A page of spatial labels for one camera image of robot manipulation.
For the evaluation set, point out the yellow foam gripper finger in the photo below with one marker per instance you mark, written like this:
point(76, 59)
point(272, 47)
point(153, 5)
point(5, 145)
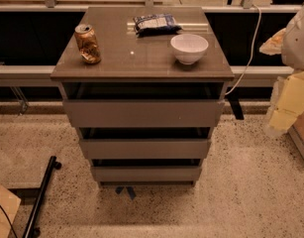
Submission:
point(286, 104)
point(273, 45)

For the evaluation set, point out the white ceramic bowl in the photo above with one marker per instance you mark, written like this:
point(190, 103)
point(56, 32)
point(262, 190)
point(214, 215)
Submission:
point(189, 48)

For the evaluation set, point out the grey middle drawer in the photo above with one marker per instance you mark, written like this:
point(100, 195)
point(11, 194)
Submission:
point(146, 143)

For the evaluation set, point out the grey top drawer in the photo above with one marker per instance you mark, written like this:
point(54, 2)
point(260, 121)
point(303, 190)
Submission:
point(145, 105)

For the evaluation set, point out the crushed golden soda can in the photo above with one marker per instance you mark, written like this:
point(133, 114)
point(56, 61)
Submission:
point(87, 43)

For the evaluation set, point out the black bracket behind cabinet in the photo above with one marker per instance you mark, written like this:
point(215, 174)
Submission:
point(234, 101)

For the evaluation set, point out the grey drawer cabinet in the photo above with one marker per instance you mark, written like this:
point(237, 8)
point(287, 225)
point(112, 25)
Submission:
point(128, 58)

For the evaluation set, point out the wooden board left corner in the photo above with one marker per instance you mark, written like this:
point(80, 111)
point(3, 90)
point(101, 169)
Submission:
point(9, 206)

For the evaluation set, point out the grey drawer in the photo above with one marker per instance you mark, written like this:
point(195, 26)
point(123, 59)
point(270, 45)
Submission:
point(146, 143)
point(146, 170)
point(145, 105)

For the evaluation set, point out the metal guard rail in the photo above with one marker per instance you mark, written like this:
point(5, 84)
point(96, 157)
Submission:
point(40, 75)

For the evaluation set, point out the grey bottom drawer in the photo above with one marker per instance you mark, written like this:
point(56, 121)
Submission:
point(146, 170)

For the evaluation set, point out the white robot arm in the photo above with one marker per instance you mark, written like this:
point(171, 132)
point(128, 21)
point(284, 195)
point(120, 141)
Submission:
point(292, 50)

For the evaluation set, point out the cardboard box right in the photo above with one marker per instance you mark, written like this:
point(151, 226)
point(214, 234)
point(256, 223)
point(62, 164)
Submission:
point(297, 134)

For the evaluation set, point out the blue white snack bag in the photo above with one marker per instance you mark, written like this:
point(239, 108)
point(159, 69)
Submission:
point(155, 24)

